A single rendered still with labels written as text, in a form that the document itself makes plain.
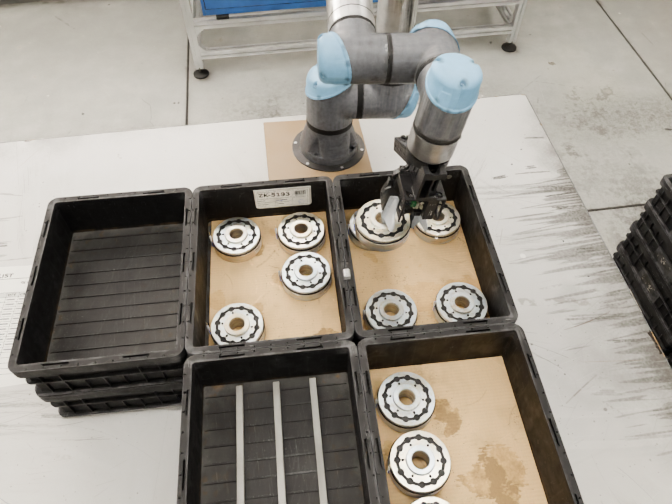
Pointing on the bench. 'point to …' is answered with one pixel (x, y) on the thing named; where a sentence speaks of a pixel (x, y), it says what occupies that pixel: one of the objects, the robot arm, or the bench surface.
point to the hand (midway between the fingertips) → (399, 219)
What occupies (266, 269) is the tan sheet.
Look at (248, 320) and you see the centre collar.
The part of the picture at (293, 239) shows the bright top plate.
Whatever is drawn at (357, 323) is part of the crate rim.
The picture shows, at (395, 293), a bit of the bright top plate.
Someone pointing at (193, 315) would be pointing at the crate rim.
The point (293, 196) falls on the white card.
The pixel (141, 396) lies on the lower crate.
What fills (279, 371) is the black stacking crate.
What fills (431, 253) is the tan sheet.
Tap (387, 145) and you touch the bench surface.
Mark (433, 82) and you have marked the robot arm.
